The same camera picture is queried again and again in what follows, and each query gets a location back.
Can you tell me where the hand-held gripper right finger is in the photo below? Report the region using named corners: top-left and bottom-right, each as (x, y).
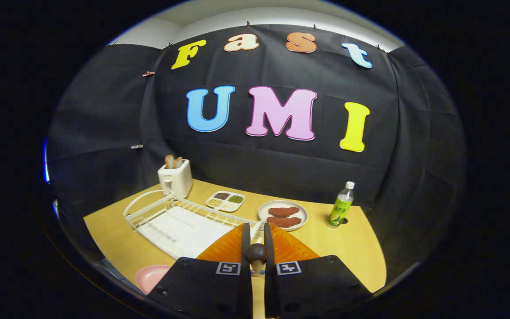
top-left (263, 222), bottom-right (373, 319)

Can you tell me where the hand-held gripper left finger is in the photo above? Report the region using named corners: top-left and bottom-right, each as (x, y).
top-left (148, 222), bottom-right (254, 319)

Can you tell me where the wooden handle metal spoon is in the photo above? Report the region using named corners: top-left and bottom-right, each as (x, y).
top-left (245, 243), bottom-right (270, 277)

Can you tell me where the white wire dish rack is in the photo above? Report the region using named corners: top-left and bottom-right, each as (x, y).
top-left (123, 190), bottom-right (267, 260)

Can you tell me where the pink plate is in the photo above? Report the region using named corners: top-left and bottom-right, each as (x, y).
top-left (135, 265), bottom-right (172, 295)

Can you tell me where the white round plate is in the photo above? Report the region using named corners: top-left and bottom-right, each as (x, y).
top-left (257, 200), bottom-right (309, 232)

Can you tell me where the brown meat patty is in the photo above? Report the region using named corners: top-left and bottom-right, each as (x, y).
top-left (267, 216), bottom-right (302, 228)
top-left (267, 206), bottom-right (300, 218)

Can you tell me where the white divided seed tray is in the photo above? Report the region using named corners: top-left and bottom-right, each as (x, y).
top-left (205, 191), bottom-right (246, 213)

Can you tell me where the white toaster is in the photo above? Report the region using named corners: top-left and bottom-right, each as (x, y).
top-left (158, 159), bottom-right (193, 198)

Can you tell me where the green label drink bottle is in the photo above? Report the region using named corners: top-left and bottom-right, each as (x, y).
top-left (328, 181), bottom-right (355, 228)

